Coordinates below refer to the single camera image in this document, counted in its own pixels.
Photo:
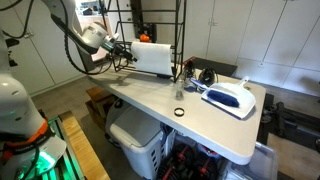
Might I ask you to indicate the white laundry hamper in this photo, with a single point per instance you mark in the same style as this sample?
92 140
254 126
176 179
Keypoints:
138 135

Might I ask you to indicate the blue hand brush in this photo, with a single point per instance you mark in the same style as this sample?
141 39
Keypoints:
215 95

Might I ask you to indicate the black floor mat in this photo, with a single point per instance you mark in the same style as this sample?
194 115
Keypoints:
220 68

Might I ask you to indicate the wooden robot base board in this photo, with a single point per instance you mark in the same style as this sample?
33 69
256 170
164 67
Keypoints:
86 157

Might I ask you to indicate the brown wooden box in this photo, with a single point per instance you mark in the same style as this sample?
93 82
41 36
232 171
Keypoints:
99 104

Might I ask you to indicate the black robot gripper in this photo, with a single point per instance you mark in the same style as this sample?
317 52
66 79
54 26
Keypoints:
120 51

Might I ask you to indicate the white dustpan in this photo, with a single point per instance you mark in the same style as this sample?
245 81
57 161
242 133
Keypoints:
245 98

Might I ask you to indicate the white paper towel sheet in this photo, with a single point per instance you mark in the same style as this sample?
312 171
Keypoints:
152 57

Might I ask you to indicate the clear plastic bin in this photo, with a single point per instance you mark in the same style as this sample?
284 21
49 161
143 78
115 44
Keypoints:
262 166

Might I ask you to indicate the black wire rack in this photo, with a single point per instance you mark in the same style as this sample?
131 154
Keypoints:
135 16

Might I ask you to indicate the black red dumbbells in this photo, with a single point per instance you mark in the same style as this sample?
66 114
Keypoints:
183 164

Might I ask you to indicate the clear glass jar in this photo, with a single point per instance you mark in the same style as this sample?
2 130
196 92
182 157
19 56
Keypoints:
179 90

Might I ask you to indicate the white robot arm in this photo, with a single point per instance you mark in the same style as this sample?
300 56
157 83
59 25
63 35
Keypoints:
43 68

